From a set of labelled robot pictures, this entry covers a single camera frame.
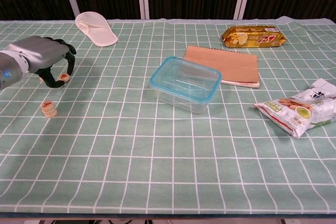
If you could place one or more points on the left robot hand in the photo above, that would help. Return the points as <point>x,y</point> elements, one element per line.
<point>39,53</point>

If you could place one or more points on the green grid tablecloth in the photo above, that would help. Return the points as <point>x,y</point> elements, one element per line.
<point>168,161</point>

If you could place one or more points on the white disposable slipper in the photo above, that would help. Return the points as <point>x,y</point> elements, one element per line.
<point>99,32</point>

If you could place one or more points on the clear container with blue rim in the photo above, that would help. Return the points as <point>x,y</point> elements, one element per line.
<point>181,96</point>

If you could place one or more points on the brown kraft spiral notebook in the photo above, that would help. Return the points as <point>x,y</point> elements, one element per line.
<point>233,64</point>

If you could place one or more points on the gold biscuit pack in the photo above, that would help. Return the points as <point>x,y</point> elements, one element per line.
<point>252,37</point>

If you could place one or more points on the white snack bag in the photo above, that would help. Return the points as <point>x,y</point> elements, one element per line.
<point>294,111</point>

